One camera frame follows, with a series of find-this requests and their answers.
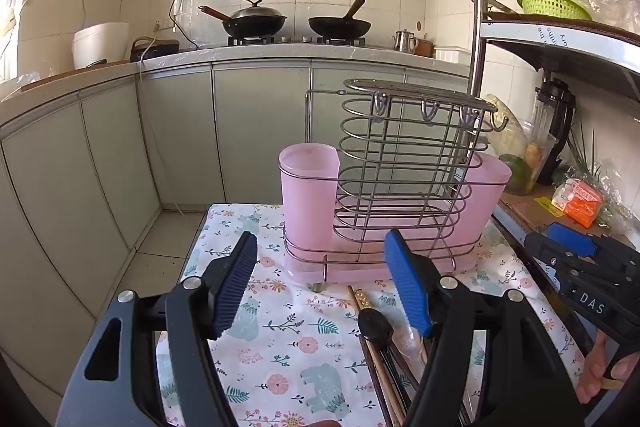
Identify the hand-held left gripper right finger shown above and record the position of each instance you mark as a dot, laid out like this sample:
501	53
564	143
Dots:
407	287

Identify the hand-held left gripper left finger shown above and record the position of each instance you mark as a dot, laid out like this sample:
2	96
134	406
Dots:
235	287

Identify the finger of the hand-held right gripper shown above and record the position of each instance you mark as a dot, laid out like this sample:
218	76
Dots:
572	239
547	254

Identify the black spoon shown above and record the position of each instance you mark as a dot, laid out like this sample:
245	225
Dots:
375	324

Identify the brown chopstick with gold band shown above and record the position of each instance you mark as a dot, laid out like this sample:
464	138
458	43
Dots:
358	299

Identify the clear plastic utensil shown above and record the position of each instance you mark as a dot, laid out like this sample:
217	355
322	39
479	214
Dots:
412	341

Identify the pink plastic utensil cup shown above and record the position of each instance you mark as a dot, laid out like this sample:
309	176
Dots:
487	197
305	202

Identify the dark brown chopstick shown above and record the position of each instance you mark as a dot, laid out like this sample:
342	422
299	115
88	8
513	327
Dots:
372	372

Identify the person's right hand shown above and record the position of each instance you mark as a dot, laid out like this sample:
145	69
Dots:
592	372

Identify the orange snack packet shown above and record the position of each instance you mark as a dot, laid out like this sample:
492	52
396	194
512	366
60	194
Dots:
580	207

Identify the cardboard box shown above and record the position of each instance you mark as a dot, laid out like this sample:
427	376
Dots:
525	216

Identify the pink plastic drip tray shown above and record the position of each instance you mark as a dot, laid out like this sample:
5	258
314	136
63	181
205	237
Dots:
360	271

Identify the green leafy stalks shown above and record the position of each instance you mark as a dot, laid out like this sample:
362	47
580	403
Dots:
582	157

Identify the green squash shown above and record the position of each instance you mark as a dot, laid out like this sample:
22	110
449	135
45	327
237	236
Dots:
515	174

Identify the orange vegetable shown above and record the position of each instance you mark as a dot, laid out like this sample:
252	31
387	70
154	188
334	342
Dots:
533	154

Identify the floral tablecloth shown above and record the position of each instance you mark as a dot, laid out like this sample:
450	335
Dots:
300	357

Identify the clear plastic bowl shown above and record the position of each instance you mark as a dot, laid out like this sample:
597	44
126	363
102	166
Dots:
545	147

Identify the napa cabbage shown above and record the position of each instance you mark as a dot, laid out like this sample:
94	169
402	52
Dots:
505	117

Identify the black blender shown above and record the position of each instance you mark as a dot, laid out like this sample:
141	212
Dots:
555	97

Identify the lower kitchen cabinet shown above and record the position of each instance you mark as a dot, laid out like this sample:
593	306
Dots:
250	132

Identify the metal shelf rack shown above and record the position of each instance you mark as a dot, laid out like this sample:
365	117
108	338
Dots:
475	57

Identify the white container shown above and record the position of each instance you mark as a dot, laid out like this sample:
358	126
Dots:
450	54

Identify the green plastic basket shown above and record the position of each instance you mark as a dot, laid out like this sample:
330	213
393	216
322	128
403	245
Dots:
555	4

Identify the brown pot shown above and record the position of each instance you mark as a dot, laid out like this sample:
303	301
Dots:
425	48

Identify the steel kettle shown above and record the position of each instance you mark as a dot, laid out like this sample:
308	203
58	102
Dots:
404	42

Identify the dark small appliance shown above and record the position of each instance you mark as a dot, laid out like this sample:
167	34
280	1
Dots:
160	52

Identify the gas stove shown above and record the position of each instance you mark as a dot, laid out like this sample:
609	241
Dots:
295	40

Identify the dark wok lid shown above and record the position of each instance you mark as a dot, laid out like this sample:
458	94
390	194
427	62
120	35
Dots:
255	14

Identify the white rice cooker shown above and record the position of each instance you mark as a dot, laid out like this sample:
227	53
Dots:
100	44

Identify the wooden cutting board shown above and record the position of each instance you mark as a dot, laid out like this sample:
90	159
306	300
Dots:
45	81

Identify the window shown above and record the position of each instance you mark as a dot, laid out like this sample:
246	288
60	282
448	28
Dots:
7	32

